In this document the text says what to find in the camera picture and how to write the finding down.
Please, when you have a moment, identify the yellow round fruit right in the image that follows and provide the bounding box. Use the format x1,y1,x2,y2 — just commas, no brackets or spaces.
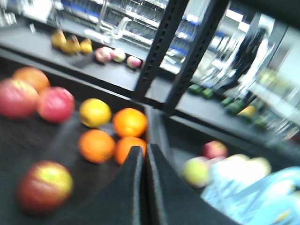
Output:
79,98,112,128

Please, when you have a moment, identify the pink apple on shelf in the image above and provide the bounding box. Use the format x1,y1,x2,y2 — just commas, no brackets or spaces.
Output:
127,56,142,69

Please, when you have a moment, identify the orange behind red apple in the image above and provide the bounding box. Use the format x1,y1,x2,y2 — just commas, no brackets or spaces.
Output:
12,67,51,93

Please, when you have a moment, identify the brown yellow pear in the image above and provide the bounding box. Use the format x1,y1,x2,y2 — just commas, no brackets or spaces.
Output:
51,29,66,48

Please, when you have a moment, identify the red yellow apple front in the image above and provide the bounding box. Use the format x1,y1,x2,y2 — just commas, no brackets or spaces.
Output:
16,160,74,215

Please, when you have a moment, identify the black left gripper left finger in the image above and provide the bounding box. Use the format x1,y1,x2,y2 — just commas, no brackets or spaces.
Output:
77,146,143,225

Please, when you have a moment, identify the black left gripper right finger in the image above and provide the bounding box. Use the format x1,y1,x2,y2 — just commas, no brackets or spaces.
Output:
146,144,235,225

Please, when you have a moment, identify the black perforated steel post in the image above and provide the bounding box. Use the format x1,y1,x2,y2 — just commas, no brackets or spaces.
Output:
131,0,188,102
163,0,229,115

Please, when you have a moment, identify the red apple right of pair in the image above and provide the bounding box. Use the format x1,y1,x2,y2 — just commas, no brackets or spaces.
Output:
37,86,75,123

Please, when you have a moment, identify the small orange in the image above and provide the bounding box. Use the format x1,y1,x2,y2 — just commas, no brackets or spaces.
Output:
114,136,147,165
78,129,115,164

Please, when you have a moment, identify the large orange far right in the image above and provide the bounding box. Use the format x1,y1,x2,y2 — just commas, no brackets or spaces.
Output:
112,108,148,137

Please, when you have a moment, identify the light blue plastic basket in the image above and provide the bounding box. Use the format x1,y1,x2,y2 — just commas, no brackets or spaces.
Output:
201,154,300,225

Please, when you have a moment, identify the red apple of pair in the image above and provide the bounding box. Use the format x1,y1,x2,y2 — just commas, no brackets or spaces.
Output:
37,86,75,123
0,78,39,120

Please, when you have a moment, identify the small orange lower left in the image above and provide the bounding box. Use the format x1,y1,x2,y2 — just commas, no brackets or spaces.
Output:
78,129,115,164

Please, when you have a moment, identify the small orange lower right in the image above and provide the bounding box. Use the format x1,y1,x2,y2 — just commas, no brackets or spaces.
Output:
114,136,147,165

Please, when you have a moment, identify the red apple left of pair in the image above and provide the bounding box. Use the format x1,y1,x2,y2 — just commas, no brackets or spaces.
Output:
0,78,39,120

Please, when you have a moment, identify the black wooden produce display stand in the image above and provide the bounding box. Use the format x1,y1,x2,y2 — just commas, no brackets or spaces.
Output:
0,14,300,225

